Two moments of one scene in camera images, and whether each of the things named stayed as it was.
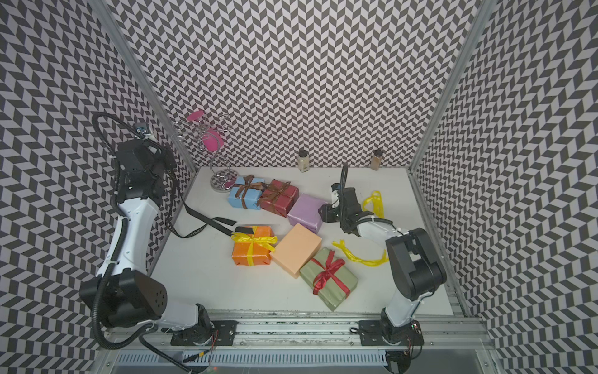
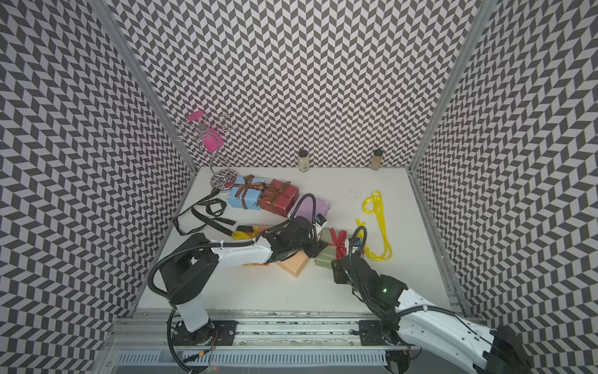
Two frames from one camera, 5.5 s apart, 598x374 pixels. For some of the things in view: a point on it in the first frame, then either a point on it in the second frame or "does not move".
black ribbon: [211, 221] to [209, 203]
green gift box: [330, 282] to [328, 255]
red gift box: [279, 198] does not move
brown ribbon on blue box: [247, 184] does not move
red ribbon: [330, 281] to [341, 243]
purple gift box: [304, 210] does not move
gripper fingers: [335, 194] to [355, 242]
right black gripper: [327, 213] to [338, 272]
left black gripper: [170, 161] to [317, 248]
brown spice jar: [376, 160] does not move
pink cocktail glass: [210, 127] does not move
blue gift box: [246, 193] does not move
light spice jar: [304, 161] does not move
